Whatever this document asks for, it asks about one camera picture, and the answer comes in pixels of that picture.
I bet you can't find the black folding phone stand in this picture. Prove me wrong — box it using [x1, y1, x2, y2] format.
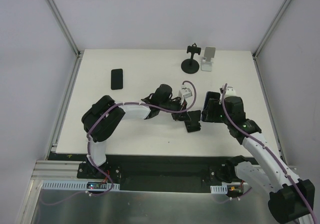
[184, 110, 202, 133]

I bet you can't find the blue phone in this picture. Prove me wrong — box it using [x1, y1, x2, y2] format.
[203, 91, 221, 111]

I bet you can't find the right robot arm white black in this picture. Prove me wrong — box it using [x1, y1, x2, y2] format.
[201, 92, 318, 224]

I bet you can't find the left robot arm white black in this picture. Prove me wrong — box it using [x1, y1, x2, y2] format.
[81, 84, 193, 179]

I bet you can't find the black round-base clamp stand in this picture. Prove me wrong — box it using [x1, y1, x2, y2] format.
[181, 43, 202, 74]

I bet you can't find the silver metal phone stand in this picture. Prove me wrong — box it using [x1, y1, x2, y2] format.
[200, 46, 216, 72]

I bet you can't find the black phone far left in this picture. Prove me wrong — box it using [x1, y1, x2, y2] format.
[110, 68, 124, 90]

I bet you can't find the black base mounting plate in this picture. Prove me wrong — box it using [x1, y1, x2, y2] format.
[76, 155, 253, 192]

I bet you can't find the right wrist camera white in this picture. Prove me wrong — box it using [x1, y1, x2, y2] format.
[224, 86, 237, 98]

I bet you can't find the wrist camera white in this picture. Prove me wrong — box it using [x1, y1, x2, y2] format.
[178, 84, 193, 100]
[224, 86, 237, 98]

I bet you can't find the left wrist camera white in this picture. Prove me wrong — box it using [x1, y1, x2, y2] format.
[178, 84, 193, 100]

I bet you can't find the right white cable duct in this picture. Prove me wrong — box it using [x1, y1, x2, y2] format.
[210, 185, 228, 195]

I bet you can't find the white cable duct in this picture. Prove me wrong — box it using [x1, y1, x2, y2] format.
[210, 185, 228, 195]
[42, 181, 120, 192]

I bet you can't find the right aluminium frame post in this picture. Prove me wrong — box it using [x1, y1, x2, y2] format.
[252, 0, 293, 60]

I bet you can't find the aluminium frame post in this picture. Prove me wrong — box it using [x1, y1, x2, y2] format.
[37, 0, 85, 59]
[252, 0, 293, 60]

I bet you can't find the aluminium front rail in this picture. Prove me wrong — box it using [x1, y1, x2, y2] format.
[31, 160, 81, 180]

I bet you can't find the left white cable duct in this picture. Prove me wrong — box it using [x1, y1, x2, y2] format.
[42, 181, 120, 192]

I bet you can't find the left aluminium frame post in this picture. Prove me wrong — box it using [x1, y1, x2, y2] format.
[37, 0, 85, 59]

